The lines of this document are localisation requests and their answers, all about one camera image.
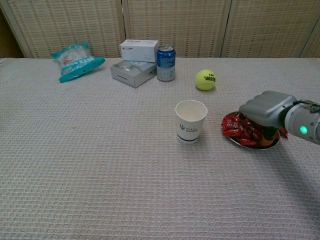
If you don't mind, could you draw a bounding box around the grey flat box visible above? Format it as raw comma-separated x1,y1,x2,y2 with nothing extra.
110,59,158,89

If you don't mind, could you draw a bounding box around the beige woven fringed tablecloth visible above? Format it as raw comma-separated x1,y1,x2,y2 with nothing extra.
0,56,320,240

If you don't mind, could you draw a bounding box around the white cardboard box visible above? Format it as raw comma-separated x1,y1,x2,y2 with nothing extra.
118,39,160,63

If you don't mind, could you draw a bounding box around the silver orange-tipped right robot hand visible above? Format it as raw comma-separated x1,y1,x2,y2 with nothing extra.
238,90,298,147

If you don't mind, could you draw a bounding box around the teal snack bag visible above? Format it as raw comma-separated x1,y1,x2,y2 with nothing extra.
50,41,106,83

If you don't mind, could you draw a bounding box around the woven bamboo screen panel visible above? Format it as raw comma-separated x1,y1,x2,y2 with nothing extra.
299,23,320,59
221,0,320,59
121,0,232,59
0,0,127,59

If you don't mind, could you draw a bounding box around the bowl of red candies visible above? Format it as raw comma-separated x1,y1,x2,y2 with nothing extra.
221,111,281,150

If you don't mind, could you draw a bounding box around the yellow tennis ball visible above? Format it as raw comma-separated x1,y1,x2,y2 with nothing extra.
195,69,217,91

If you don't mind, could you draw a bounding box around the white paper cup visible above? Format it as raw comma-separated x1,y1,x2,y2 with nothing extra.
175,99,209,144

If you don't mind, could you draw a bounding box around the brown wooden panel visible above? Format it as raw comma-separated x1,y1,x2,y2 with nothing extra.
0,11,27,59

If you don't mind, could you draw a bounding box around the blue drink can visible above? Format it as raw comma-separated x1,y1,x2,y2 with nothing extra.
156,44,176,82

